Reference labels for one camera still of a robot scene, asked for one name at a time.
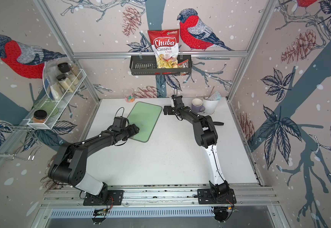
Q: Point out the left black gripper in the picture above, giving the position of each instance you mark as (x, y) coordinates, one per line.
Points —
(134, 129)

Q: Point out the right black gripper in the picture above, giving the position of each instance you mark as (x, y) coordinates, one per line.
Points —
(168, 110)

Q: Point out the green cutting board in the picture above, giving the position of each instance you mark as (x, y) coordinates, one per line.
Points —
(145, 117)

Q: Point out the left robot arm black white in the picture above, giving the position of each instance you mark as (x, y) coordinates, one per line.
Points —
(70, 164)

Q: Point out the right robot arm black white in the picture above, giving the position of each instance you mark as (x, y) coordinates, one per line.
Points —
(206, 136)

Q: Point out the purple mug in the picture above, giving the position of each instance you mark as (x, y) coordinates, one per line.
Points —
(197, 105)

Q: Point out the white utensil holder cup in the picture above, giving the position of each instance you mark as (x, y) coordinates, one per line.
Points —
(209, 106)

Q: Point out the clear jar with candies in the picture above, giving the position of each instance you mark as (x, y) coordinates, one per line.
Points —
(129, 95)

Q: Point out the small snack packet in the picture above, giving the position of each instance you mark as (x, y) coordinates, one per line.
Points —
(183, 64)

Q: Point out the red cassava chips bag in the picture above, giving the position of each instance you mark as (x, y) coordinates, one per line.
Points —
(165, 45)

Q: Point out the spice jar black lid front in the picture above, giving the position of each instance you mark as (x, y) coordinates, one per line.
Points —
(66, 83)

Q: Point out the spice jar black lid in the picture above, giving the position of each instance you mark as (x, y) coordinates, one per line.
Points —
(64, 68)
(66, 83)

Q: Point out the clear acrylic spice shelf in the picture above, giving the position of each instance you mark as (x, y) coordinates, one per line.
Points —
(55, 91)

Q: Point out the green glass bowl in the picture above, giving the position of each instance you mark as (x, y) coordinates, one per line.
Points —
(48, 105)

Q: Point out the spice jar black lid back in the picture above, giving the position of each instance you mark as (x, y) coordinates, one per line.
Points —
(64, 68)

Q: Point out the jar with orange contents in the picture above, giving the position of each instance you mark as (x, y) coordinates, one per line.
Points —
(39, 116)

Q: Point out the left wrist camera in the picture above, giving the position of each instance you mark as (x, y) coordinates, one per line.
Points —
(119, 123)

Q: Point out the black wire basket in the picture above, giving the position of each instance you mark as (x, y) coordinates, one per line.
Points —
(146, 65)

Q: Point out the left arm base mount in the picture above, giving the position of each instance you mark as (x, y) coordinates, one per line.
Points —
(106, 197)

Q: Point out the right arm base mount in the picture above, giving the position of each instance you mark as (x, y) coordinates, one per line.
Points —
(205, 196)

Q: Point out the aluminium rail frame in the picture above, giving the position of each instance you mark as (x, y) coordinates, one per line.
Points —
(163, 196)

